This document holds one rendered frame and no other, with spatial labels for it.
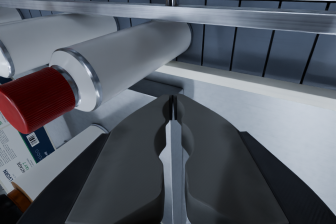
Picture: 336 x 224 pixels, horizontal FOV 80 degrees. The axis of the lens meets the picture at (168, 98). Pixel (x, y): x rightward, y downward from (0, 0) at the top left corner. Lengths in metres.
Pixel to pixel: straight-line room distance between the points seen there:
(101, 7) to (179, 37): 0.09
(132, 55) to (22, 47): 0.13
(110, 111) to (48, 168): 0.16
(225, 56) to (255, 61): 0.04
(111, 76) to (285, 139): 0.29
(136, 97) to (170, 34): 0.18
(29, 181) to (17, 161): 0.22
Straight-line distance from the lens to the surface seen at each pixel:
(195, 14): 0.17
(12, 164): 0.67
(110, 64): 0.16
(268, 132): 0.36
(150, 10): 0.20
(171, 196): 0.52
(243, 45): 0.25
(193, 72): 0.24
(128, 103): 0.40
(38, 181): 0.45
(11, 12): 0.56
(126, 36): 0.19
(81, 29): 0.30
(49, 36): 0.27
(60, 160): 0.47
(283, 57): 0.25
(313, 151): 0.38
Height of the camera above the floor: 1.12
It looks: 47 degrees down
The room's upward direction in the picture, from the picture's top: 132 degrees counter-clockwise
